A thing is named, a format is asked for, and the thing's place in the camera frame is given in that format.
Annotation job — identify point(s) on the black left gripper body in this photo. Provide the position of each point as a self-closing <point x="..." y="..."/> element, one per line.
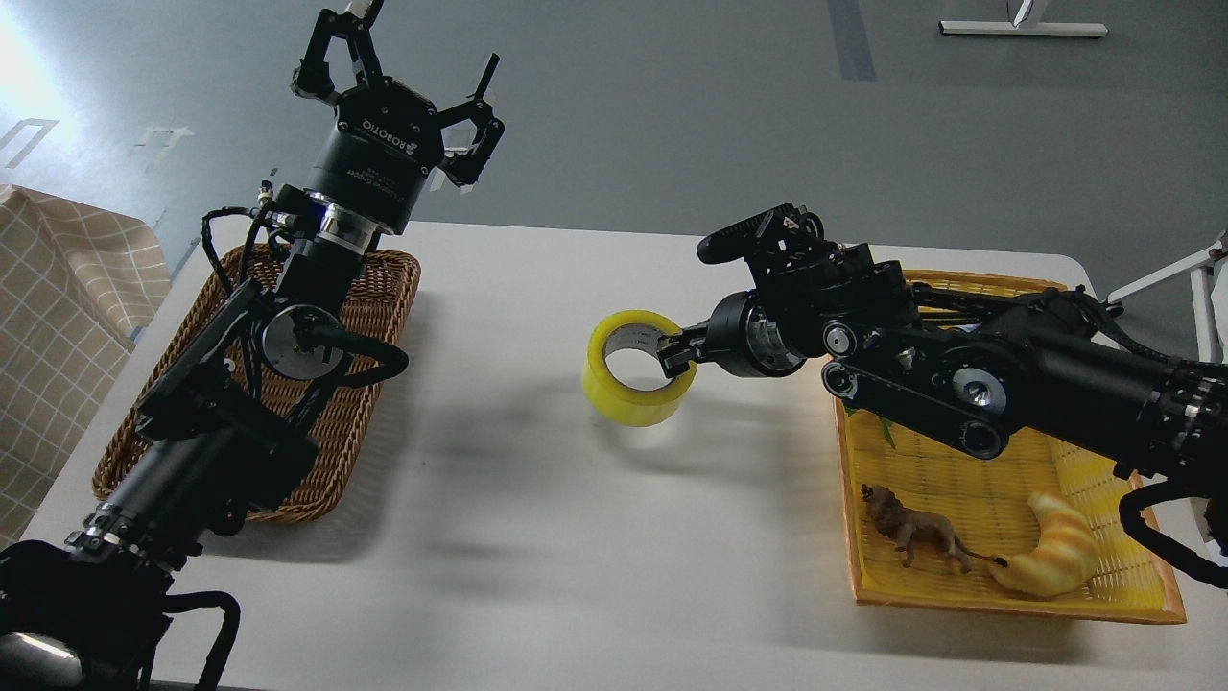
<point x="376" y="160"/>

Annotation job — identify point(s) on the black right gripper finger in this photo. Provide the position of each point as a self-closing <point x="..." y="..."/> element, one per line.
<point x="689" y="338"/>
<point x="675" y="362"/>

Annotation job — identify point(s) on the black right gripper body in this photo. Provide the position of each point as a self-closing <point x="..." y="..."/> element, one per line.
<point x="742" y="340"/>

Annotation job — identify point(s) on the yellow tape roll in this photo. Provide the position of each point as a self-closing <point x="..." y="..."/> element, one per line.
<point x="638" y="330"/>

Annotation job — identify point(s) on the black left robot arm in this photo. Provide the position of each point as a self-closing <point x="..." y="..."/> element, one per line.
<point x="229" y="422"/>

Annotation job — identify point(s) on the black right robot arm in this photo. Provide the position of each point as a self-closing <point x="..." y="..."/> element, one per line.
<point x="966" y="369"/>

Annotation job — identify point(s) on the brown wicker basket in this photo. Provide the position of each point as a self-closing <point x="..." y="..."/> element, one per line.
<point x="377" y="306"/>

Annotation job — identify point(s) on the brown toy lion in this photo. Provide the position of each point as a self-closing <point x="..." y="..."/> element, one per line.
<point x="906" y="527"/>

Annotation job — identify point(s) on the yellow plastic basket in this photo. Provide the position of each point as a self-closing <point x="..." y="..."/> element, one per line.
<point x="987" y="503"/>

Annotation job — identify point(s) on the beige checkered cloth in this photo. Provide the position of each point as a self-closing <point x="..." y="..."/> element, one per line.
<point x="76" y="283"/>

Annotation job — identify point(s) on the yellow toy croissant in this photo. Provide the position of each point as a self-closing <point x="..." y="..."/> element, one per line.
<point x="1064" y="558"/>

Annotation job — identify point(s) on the white metal stand base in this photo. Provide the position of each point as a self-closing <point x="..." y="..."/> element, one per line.
<point x="1024" y="18"/>

